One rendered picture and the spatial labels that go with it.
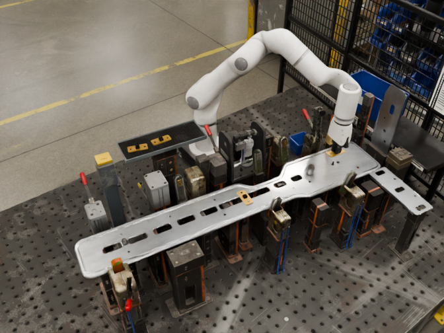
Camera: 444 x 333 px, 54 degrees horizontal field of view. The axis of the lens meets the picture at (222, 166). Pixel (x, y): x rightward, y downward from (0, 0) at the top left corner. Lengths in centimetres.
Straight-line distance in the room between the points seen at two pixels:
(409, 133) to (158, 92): 275
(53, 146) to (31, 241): 180
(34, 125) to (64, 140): 39
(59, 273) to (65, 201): 44
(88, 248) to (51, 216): 63
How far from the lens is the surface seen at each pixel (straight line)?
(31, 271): 215
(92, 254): 172
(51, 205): 239
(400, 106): 205
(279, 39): 179
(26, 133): 420
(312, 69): 179
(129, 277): 156
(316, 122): 205
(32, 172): 375
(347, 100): 181
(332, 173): 202
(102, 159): 185
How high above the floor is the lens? 232
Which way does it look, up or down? 42 degrees down
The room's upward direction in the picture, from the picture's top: straight up
